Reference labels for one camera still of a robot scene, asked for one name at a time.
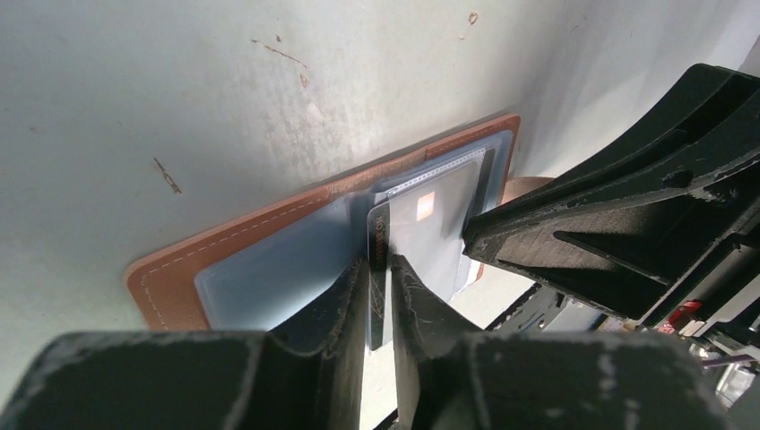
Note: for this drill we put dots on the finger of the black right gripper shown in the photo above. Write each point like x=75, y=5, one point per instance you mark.
x=636, y=223

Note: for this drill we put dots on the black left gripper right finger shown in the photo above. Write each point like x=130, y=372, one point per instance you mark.
x=450, y=374

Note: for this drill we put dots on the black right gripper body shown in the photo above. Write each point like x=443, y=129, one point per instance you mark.
x=709, y=295

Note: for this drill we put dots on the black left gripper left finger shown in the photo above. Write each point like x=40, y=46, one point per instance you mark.
x=306, y=373

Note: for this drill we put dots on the tan leather card holder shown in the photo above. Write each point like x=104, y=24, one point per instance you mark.
x=256, y=272

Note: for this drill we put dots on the black credit card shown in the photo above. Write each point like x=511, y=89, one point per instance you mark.
x=421, y=217

